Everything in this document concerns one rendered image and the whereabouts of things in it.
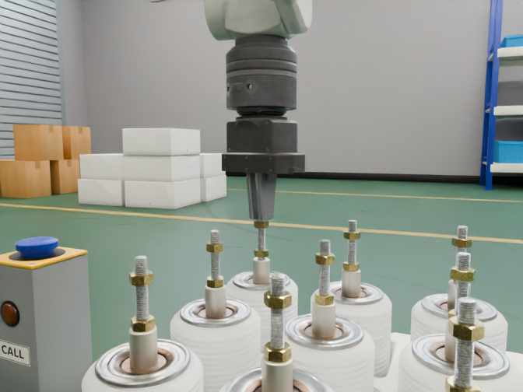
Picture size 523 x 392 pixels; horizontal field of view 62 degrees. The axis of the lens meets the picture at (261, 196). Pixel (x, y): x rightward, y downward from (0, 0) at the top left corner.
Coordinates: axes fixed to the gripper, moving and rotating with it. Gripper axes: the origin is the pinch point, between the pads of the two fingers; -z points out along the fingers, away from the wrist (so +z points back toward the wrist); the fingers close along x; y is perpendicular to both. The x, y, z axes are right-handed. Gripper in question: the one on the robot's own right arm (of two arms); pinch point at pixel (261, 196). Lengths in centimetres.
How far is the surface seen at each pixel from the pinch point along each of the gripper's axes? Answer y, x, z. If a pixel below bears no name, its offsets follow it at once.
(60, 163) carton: 123, -348, -9
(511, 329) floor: 70, 15, -36
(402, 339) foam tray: 10.7, 14.8, -18.4
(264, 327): -3.2, 3.4, -15.6
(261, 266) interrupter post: -0.8, 0.8, -9.0
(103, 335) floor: 5, -52, -36
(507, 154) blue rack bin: 421, -66, -2
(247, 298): -4.4, 1.6, -12.0
